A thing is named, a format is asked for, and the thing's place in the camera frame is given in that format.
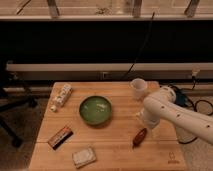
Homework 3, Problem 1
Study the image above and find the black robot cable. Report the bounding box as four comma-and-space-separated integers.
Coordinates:
168, 74, 213, 145

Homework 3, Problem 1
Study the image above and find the green ceramic bowl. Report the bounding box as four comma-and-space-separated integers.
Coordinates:
79, 96, 112, 126

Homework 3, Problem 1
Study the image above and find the black pole cable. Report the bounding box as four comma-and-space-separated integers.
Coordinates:
121, 11, 156, 81

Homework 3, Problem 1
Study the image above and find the white window sill rail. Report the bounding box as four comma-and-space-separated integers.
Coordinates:
7, 63, 213, 80

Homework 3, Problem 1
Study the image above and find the white plastic cup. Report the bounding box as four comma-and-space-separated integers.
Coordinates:
130, 78, 148, 100

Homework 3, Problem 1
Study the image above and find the brown chocolate bar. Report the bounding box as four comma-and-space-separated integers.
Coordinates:
48, 126, 73, 150

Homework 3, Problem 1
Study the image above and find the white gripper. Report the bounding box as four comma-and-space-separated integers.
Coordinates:
136, 108, 160, 129

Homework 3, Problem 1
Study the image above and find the white tube package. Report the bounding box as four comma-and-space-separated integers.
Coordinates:
50, 84, 72, 112

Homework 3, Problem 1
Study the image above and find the black office chair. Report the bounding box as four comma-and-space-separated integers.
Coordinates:
0, 59, 38, 149

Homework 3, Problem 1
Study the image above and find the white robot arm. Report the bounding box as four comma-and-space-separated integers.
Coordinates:
137, 86, 213, 145

